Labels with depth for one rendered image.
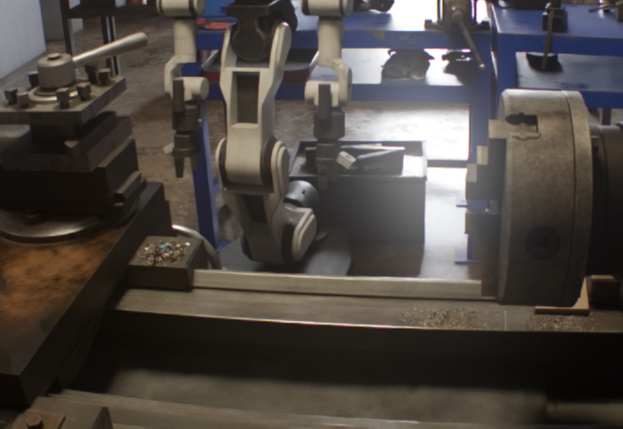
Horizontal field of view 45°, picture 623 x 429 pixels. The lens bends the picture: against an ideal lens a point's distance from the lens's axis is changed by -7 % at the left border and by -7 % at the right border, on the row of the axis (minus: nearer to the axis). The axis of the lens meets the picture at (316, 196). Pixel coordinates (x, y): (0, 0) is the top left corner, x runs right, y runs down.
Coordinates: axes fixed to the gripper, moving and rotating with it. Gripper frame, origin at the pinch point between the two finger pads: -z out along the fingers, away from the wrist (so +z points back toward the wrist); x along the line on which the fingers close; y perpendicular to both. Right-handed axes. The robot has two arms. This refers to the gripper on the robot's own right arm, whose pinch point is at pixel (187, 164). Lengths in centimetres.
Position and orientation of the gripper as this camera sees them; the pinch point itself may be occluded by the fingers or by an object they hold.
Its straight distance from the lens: 242.6
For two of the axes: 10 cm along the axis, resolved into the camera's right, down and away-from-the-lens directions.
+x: -2.8, 2.4, -9.3
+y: 9.6, 0.8, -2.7
